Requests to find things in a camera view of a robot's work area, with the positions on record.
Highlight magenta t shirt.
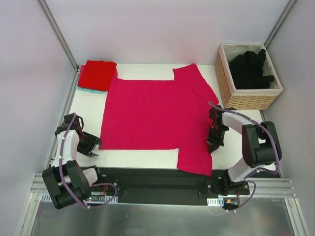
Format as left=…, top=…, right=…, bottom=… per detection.
left=101, top=64, right=219, bottom=176

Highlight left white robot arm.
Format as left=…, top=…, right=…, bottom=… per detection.
left=42, top=113, right=104, bottom=209

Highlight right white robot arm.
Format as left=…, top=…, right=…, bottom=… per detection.
left=207, top=105, right=282, bottom=196

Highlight folded teal t shirt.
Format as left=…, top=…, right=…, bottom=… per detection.
left=76, top=86, right=107, bottom=94

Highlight wicker basket with liner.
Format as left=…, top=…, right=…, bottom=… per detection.
left=215, top=44, right=283, bottom=110

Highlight folded red t shirt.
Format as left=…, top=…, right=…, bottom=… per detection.
left=77, top=60, right=117, bottom=91

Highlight black clothes in basket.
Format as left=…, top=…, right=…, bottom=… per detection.
left=228, top=49, right=275, bottom=89

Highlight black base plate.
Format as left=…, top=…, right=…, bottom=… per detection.
left=75, top=167, right=251, bottom=204

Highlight right slotted cable duct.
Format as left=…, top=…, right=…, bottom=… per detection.
left=206, top=197, right=239, bottom=207

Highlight slotted cable duct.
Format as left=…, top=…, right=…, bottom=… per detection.
left=206, top=197, right=239, bottom=207
left=41, top=194, right=118, bottom=204

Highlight left slotted cable duct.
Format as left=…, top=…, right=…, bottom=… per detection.
left=41, top=194, right=118, bottom=204

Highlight aluminium front rail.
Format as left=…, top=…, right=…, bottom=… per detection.
left=30, top=173, right=297, bottom=198

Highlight right aluminium frame post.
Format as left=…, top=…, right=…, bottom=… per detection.
left=264, top=0, right=298, bottom=48

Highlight aluminium frame post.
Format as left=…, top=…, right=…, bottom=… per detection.
left=264, top=0, right=298, bottom=48
left=37, top=0, right=79, bottom=71

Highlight left aluminium frame post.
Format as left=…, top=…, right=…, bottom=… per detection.
left=37, top=0, right=79, bottom=71

